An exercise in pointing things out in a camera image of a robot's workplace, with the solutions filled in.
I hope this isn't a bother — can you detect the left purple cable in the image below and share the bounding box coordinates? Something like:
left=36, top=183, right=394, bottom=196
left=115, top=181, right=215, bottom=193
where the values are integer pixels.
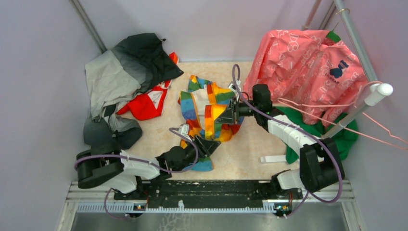
left=74, top=127, right=200, bottom=220

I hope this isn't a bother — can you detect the green garment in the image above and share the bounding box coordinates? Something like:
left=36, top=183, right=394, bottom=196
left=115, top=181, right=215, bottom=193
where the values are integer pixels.
left=274, top=30, right=360, bottom=165

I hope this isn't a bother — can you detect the rainbow striped jacket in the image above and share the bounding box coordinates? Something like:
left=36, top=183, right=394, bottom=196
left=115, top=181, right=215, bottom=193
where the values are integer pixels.
left=177, top=74, right=245, bottom=172

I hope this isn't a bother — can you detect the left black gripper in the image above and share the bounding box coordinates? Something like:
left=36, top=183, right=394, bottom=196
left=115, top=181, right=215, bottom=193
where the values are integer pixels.
left=176, top=134, right=221, bottom=173

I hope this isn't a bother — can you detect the pink wire hanger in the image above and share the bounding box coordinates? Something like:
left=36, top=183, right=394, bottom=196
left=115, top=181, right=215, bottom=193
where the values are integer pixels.
left=278, top=81, right=408, bottom=151

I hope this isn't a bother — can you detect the white clothes rack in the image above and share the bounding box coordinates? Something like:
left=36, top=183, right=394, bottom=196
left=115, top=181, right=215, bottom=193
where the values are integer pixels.
left=259, top=0, right=394, bottom=164

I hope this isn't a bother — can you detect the grey black jacket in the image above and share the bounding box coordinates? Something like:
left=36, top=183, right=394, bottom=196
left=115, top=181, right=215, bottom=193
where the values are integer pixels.
left=83, top=33, right=183, bottom=150

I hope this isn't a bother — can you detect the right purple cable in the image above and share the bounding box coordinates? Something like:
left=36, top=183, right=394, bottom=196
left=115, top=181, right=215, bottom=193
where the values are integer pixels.
left=231, top=64, right=344, bottom=218

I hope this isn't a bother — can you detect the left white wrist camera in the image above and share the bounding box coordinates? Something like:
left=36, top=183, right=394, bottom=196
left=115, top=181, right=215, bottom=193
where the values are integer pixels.
left=178, top=124, right=190, bottom=137

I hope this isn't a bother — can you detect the pink patterned jacket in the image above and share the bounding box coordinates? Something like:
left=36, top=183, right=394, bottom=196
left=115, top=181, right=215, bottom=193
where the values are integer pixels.
left=242, top=30, right=368, bottom=126

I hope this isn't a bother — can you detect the purple cable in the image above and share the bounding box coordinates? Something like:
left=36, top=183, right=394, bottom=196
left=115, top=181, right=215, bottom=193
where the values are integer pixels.
left=231, top=64, right=344, bottom=218
left=74, top=127, right=200, bottom=220

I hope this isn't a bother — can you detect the red white garment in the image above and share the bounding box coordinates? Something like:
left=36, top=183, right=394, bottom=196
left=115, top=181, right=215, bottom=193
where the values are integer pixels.
left=112, top=51, right=171, bottom=120

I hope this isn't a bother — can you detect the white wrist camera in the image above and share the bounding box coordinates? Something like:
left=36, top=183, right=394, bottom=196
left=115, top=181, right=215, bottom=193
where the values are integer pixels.
left=178, top=124, right=190, bottom=137
left=228, top=81, right=241, bottom=97

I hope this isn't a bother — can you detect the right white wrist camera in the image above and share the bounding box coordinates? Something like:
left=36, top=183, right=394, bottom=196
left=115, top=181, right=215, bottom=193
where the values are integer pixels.
left=228, top=81, right=241, bottom=97

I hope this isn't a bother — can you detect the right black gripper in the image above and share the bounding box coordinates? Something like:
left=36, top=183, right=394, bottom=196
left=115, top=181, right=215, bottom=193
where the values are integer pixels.
left=215, top=96, right=259, bottom=125

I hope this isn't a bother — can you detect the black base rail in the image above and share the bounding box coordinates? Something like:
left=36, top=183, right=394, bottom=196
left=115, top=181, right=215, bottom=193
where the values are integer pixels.
left=114, top=180, right=303, bottom=209

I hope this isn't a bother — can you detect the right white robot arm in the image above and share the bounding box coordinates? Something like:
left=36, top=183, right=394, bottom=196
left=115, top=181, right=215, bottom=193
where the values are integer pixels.
left=216, top=84, right=344, bottom=198

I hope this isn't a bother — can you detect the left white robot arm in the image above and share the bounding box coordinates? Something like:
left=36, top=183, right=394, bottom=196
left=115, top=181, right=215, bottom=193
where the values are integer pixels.
left=74, top=136, right=221, bottom=199

